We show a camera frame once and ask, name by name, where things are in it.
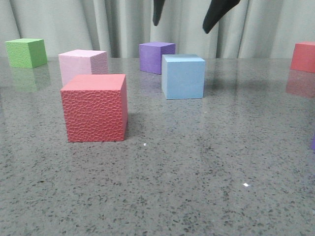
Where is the light blue foam cube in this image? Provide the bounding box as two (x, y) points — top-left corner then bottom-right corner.
(161, 54), (206, 100)

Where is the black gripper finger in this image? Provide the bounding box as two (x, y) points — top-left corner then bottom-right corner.
(202, 0), (240, 34)
(153, 0), (165, 26)

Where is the green foam cube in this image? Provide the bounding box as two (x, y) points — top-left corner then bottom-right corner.
(5, 38), (47, 68)

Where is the grey-green curtain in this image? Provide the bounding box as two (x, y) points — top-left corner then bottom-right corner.
(0, 0), (315, 59)

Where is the far red foam cube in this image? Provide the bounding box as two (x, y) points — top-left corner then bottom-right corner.
(290, 41), (315, 73)

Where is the purple foam cube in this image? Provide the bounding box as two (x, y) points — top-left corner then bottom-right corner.
(139, 42), (176, 74)

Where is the pink foam cube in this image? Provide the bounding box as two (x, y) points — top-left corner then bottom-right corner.
(59, 49), (108, 86)

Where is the purple cube at edge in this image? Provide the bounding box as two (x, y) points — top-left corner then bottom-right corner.
(311, 135), (315, 150)

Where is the large red foam cube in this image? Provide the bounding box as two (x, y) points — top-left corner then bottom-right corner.
(61, 74), (128, 142)

